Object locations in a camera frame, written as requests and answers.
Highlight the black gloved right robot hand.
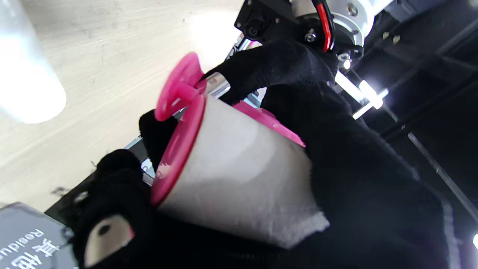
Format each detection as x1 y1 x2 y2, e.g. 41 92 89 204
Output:
70 80 457 269

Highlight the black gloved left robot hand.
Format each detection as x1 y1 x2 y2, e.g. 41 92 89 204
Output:
202 37 337 106

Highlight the used white lint roll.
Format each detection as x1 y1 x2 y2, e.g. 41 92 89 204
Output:
150 93 330 250

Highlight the grey plastic waste bin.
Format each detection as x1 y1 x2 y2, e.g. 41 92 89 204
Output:
0 202 77 269

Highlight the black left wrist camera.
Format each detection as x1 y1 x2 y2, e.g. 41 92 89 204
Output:
235 0 300 42

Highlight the red and black cable bundle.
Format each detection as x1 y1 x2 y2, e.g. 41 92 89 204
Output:
313 0 333 53

